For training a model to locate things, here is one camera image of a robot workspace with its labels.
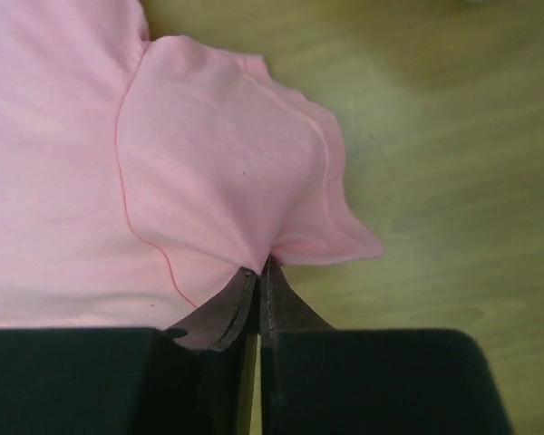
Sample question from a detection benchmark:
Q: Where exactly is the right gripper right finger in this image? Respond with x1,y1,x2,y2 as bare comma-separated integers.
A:
259,258,514,434

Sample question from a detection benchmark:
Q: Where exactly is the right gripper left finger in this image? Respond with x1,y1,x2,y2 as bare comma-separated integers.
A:
0,269,257,434

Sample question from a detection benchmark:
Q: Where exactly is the bright pink t shirt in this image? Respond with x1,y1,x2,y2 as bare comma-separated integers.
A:
0,1,383,329

